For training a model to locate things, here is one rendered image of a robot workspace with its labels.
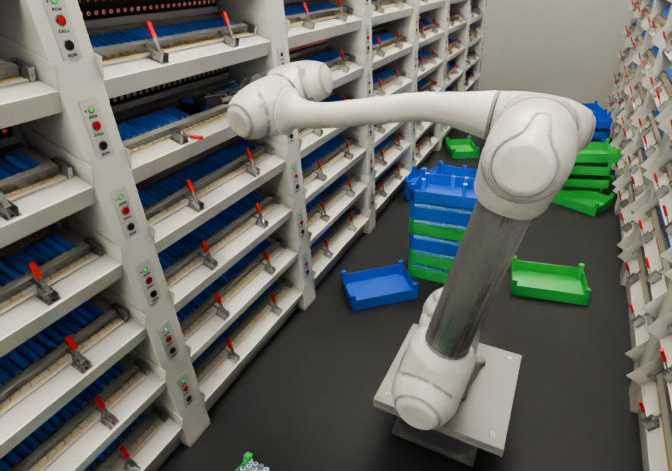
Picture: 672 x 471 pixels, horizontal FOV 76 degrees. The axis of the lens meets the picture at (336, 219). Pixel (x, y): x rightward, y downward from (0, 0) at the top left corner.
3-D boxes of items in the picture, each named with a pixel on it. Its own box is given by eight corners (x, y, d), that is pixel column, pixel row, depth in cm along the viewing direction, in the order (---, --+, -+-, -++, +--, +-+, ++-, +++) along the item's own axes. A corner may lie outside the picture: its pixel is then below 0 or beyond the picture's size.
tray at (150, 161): (276, 116, 148) (281, 90, 142) (131, 185, 102) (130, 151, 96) (230, 92, 152) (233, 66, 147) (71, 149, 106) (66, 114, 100)
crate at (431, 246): (483, 237, 202) (484, 222, 198) (475, 260, 186) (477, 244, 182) (420, 227, 214) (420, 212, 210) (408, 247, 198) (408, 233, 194)
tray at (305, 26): (359, 29, 192) (369, -4, 183) (284, 50, 145) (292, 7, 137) (321, 13, 196) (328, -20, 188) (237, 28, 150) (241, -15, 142)
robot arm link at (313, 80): (281, 60, 110) (251, 76, 101) (332, 49, 102) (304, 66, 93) (294, 100, 115) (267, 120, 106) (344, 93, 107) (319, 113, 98)
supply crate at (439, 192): (488, 191, 190) (490, 174, 186) (481, 211, 174) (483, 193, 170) (421, 182, 202) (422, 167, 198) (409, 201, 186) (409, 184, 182)
